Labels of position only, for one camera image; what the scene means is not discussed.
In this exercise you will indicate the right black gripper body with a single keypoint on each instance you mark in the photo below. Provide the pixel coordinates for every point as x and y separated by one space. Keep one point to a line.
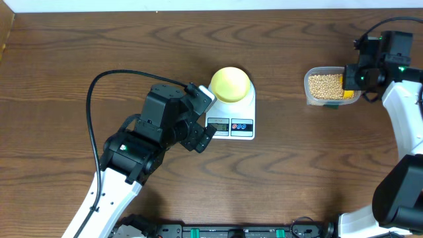
356 78

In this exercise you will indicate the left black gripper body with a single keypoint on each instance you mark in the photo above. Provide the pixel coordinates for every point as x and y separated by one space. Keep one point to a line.
195 139

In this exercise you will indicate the yellow measuring scoop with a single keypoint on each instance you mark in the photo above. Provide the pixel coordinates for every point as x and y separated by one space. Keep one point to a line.
346 94

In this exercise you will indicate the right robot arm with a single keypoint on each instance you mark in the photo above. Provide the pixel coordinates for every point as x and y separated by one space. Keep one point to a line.
396 207

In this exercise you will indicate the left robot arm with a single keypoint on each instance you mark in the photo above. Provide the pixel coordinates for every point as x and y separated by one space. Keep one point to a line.
137 149

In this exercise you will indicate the white digital kitchen scale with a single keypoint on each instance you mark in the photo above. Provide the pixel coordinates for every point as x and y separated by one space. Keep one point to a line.
234 120

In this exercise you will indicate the pale yellow bowl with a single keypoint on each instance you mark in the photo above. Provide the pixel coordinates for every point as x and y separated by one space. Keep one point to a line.
230 84

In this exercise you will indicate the soybeans in container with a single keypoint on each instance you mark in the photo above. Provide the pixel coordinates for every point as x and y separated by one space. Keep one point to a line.
326 86

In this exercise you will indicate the clear plastic container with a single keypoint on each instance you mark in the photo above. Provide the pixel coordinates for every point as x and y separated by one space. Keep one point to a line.
311 100

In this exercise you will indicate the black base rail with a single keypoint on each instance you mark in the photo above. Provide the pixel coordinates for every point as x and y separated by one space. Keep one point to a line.
302 230

